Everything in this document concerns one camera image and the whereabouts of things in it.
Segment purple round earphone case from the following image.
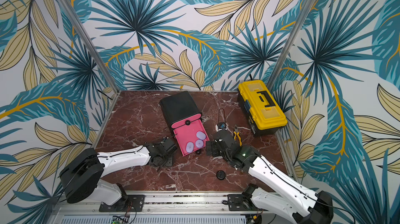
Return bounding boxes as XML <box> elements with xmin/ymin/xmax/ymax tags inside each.
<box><xmin>195</xmin><ymin>140</ymin><xmax>204</xmax><ymax>149</ymax></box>

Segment purple oval earphone case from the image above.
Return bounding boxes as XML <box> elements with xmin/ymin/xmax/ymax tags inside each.
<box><xmin>196</xmin><ymin>131</ymin><xmax>207</xmax><ymax>140</ymax></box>
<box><xmin>185</xmin><ymin>142</ymin><xmax>194</xmax><ymax>153</ymax></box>

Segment black round earphone case front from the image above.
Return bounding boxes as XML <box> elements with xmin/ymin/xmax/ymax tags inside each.
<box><xmin>216</xmin><ymin>170</ymin><xmax>226</xmax><ymax>180</ymax></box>

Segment pink top drawer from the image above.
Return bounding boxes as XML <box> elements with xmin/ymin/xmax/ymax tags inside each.
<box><xmin>171</xmin><ymin>114</ymin><xmax>202</xmax><ymax>129</ymax></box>

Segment black pink drawer cabinet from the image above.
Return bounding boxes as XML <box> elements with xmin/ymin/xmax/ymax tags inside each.
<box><xmin>159</xmin><ymin>91</ymin><xmax>202</xmax><ymax>129</ymax></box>

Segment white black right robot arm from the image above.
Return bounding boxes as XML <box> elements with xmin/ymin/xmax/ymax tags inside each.
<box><xmin>206</xmin><ymin>130</ymin><xmax>334</xmax><ymax>224</ymax></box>

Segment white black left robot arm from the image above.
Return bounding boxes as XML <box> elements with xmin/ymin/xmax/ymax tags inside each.
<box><xmin>59</xmin><ymin>138</ymin><xmax>178</xmax><ymax>211</ymax></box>

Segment yellow black toolbox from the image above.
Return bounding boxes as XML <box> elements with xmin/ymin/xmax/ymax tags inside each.
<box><xmin>237</xmin><ymin>80</ymin><xmax>288</xmax><ymax>136</ymax></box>

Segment yellow handled pliers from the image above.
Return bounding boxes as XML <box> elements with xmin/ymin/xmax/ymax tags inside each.
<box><xmin>233</xmin><ymin>125</ymin><xmax>242</xmax><ymax>146</ymax></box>

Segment aluminium front rail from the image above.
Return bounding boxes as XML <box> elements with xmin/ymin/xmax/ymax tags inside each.
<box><xmin>52</xmin><ymin>191</ymin><xmax>241</xmax><ymax>216</ymax></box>

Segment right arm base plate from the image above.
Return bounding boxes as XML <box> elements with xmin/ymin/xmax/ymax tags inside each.
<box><xmin>227</xmin><ymin>194</ymin><xmax>257</xmax><ymax>211</ymax></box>

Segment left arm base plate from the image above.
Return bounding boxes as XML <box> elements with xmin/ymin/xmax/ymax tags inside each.
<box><xmin>99</xmin><ymin>195</ymin><xmax>145</xmax><ymax>213</ymax></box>

